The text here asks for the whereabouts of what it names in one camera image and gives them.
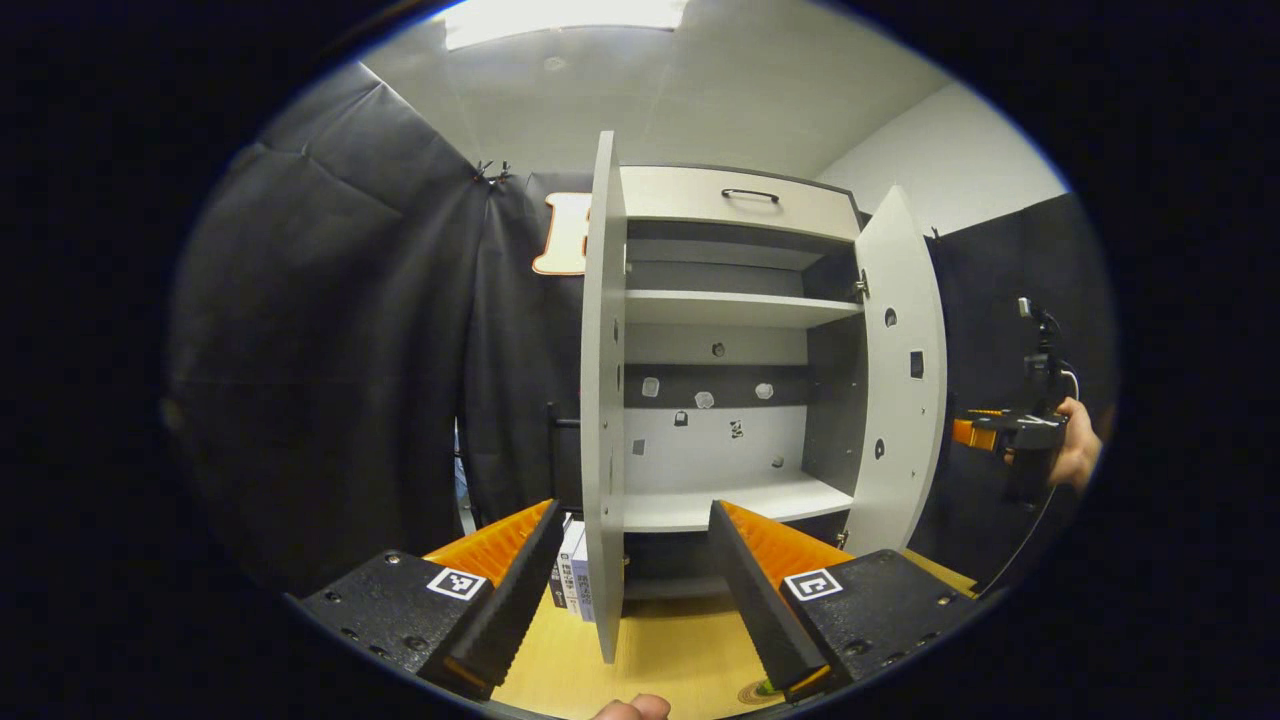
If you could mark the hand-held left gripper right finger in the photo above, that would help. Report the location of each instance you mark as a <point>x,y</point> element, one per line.
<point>760,610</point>

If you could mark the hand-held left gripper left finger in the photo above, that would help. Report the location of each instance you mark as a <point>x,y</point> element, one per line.
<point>510,610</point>

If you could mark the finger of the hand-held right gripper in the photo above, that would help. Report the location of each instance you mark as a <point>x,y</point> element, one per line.
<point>975,434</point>
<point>985,411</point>

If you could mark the white cabinet door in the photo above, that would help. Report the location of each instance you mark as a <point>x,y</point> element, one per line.
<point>905,450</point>
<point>603,400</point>

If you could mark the white and grey cabinet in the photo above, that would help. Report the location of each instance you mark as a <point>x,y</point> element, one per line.
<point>750,345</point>

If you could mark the metal door hinge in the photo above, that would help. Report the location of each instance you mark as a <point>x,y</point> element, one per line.
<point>861,286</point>

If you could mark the white cabinet shelf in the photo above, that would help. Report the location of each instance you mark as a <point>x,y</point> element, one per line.
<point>730,308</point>

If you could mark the white cabinet drawer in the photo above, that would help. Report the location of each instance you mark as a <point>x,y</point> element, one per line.
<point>680,195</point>

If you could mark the white printed box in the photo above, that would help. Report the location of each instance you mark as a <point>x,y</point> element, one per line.
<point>568,565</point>

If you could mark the light blue printed box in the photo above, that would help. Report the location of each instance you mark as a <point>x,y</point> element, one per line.
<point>586,590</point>

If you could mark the ceiling light panel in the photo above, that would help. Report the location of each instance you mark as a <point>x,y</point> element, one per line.
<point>560,18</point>

